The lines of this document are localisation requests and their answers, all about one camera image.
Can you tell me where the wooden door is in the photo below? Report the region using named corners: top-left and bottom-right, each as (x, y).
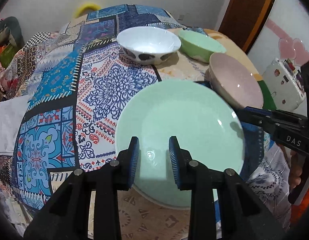
top-left (214, 0), bottom-right (280, 53)

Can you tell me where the white sliding wardrobe door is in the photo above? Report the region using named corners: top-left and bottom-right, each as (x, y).
top-left (247, 0), bottom-right (309, 105)

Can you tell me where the yellow foam noodle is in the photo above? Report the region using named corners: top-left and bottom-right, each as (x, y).
top-left (74, 2), bottom-right (101, 18)

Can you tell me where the pink bowl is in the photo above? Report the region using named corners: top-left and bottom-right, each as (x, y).
top-left (205, 52), bottom-right (264, 109)

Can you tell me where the white bowl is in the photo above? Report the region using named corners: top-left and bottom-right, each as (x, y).
top-left (117, 26), bottom-right (181, 65)

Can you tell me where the blue patchwork blanket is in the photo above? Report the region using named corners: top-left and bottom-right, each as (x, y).
top-left (0, 4), bottom-right (245, 213)

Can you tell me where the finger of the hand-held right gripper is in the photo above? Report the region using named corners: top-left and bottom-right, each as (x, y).
top-left (238, 107), bottom-right (274, 131)
top-left (245, 106), bottom-right (274, 113)

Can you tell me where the white stickered suitcase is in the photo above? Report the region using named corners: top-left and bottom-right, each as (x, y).
top-left (262, 57), bottom-right (307, 112)

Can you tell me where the green plate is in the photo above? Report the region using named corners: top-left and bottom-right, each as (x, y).
top-left (115, 79), bottom-right (245, 209)

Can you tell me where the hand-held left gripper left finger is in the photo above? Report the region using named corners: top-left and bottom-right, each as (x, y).
top-left (24, 136), bottom-right (140, 240)

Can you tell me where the green cardboard box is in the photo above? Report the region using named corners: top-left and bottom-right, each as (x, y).
top-left (0, 42), bottom-right (17, 65)

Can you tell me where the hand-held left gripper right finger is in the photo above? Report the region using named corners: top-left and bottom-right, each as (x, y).
top-left (168, 135), bottom-right (287, 240)

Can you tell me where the grey green cushion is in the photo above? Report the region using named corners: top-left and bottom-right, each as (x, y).
top-left (0, 16), bottom-right (25, 47)

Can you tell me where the green bowl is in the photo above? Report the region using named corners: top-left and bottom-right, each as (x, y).
top-left (178, 29), bottom-right (227, 63)

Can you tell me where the person's right hand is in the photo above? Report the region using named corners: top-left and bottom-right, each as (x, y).
top-left (289, 150), bottom-right (304, 191)

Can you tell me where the person's orange clothing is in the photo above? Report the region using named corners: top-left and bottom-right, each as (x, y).
top-left (293, 177), bottom-right (309, 230)

